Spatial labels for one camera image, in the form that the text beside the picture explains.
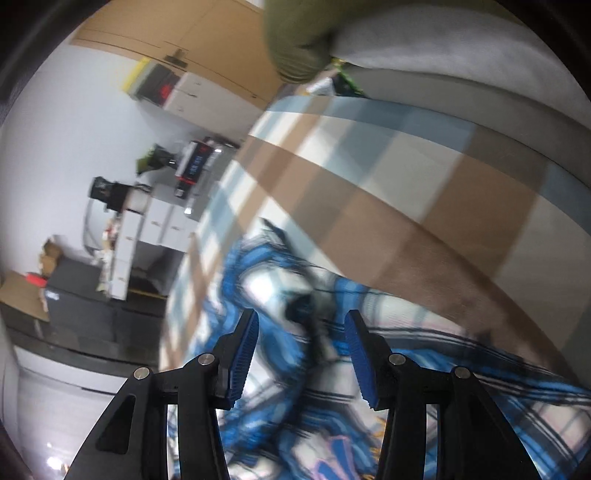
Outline black box with red print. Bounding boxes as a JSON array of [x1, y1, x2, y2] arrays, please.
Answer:
[[141, 65, 185, 108]]

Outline cardboard box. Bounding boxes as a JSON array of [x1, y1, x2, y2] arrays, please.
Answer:
[[0, 235, 63, 324]]

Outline dark green bag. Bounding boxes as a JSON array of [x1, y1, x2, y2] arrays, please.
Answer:
[[136, 144, 174, 175]]

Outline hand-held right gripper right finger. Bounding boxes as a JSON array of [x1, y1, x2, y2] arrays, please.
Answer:
[[344, 309, 527, 480]]

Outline dark grey storage box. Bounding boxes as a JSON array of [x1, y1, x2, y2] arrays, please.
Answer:
[[44, 256, 122, 324]]

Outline pile of colourful packets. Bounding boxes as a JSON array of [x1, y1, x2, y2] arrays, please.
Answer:
[[95, 222, 122, 291]]

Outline green packet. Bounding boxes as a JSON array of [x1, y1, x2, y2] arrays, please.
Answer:
[[332, 58, 365, 97]]

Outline wooden door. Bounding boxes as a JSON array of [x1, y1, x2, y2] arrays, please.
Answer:
[[74, 0, 282, 109]]

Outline white cabinet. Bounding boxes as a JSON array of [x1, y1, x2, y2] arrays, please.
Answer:
[[164, 74, 264, 144]]

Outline black box with red stripe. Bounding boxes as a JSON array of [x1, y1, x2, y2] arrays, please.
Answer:
[[173, 138, 218, 197]]

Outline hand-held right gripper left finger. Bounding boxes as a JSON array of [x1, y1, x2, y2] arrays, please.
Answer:
[[65, 308, 260, 480]]

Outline white desk with drawers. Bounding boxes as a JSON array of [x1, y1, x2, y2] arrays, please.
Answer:
[[108, 180, 222, 301]]

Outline checked bed sheet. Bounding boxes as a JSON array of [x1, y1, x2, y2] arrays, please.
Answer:
[[159, 95, 591, 398]]

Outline blue plaid shirt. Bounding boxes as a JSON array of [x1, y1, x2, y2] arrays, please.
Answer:
[[166, 217, 591, 480]]

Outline black low cabinet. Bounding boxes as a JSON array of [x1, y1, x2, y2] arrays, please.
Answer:
[[0, 300, 167, 370]]

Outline yellow edged grey box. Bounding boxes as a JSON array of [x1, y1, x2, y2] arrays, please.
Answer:
[[124, 59, 162, 100]]

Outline olive green pillow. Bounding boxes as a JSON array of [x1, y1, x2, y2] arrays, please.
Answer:
[[263, 0, 497, 85]]

